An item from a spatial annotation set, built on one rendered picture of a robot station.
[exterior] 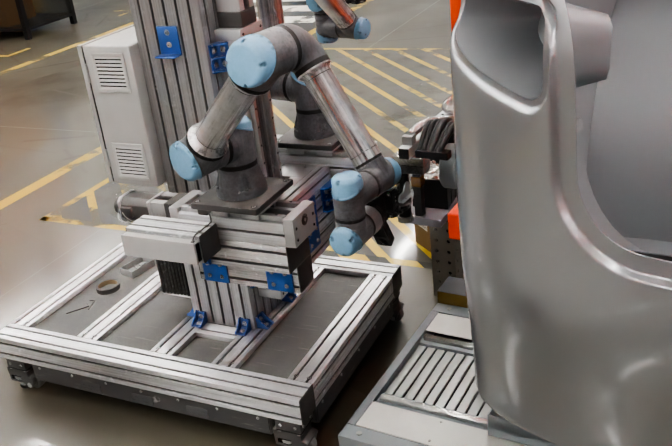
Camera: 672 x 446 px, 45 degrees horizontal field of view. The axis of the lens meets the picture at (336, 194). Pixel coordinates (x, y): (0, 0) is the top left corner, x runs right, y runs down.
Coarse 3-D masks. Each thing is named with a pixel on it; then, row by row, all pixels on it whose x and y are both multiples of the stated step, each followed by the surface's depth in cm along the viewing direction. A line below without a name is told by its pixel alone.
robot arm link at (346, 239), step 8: (368, 216) 200; (336, 224) 196; (344, 224) 202; (352, 224) 193; (360, 224) 194; (368, 224) 198; (336, 232) 194; (344, 232) 193; (352, 232) 193; (360, 232) 195; (368, 232) 198; (336, 240) 194; (344, 240) 193; (352, 240) 193; (360, 240) 194; (336, 248) 195; (344, 248) 194; (352, 248) 193; (360, 248) 197
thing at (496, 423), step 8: (488, 416) 236; (496, 416) 235; (488, 424) 237; (496, 424) 236; (504, 424) 234; (512, 424) 233; (488, 432) 238; (496, 432) 237; (504, 432) 235; (512, 432) 234; (520, 432) 233; (528, 432) 231; (512, 440) 235; (520, 440) 234; (528, 440) 232; (536, 440) 231; (544, 440) 230
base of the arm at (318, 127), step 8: (296, 112) 276; (304, 112) 272; (312, 112) 271; (320, 112) 272; (296, 120) 277; (304, 120) 273; (312, 120) 272; (320, 120) 273; (296, 128) 278; (304, 128) 273; (312, 128) 272; (320, 128) 274; (328, 128) 274; (296, 136) 277; (304, 136) 274; (312, 136) 273; (320, 136) 273; (328, 136) 274
